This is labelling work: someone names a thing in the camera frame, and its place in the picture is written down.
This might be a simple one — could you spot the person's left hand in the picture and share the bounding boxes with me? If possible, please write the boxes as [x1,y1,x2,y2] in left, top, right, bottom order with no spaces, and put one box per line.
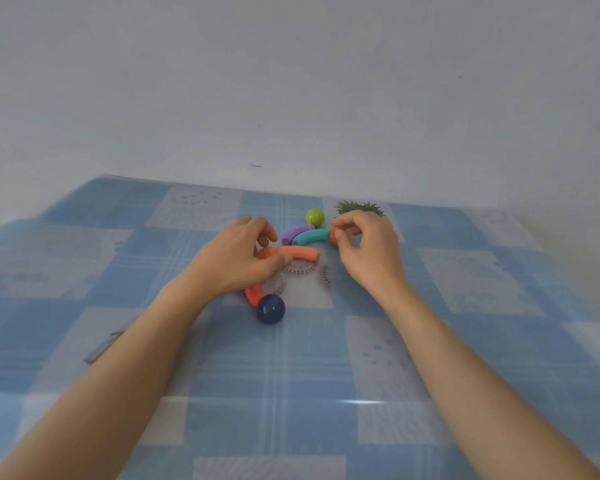
[172,216,293,309]

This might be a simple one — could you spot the person's right hand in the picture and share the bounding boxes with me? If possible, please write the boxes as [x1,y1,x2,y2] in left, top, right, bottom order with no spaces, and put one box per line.
[331,210,412,303]

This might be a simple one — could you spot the orange curved stick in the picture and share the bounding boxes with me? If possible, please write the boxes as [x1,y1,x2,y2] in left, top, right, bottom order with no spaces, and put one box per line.
[258,246,321,262]

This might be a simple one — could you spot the person's left forearm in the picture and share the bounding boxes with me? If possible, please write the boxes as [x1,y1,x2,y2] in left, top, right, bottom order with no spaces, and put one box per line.
[0,278,216,480]

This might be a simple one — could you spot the person's right forearm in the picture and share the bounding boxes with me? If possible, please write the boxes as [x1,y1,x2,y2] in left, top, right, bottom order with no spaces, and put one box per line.
[378,283,600,480]

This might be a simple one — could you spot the purple curved stick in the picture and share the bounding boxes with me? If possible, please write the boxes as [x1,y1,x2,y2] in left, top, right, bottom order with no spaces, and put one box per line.
[281,223,316,246]

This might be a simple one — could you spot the teal curved stick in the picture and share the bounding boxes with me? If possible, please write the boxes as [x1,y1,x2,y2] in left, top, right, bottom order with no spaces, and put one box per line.
[292,229,331,247]

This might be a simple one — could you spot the green spiky plant piece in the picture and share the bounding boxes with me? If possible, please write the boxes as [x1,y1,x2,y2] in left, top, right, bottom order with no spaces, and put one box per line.
[335,200,386,217]

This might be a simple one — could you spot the dark blue ball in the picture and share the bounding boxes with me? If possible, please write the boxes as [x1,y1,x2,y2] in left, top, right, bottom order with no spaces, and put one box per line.
[256,294,286,325]

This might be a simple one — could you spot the blue checked tablecloth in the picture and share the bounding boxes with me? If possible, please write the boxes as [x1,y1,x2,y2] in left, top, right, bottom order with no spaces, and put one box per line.
[0,176,600,480]

